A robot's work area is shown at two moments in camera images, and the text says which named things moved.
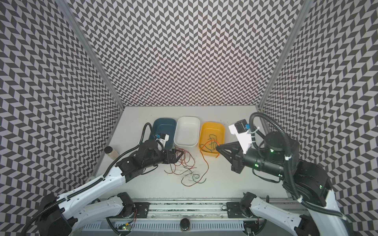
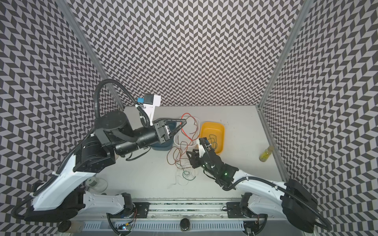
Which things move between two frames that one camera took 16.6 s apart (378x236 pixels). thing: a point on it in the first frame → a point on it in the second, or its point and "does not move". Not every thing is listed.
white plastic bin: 187,131 does not move
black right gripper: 237,159 → 204,156
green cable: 213,142 does not move
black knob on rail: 184,224 does not move
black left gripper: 173,159 → 163,132
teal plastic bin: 166,126 does not move
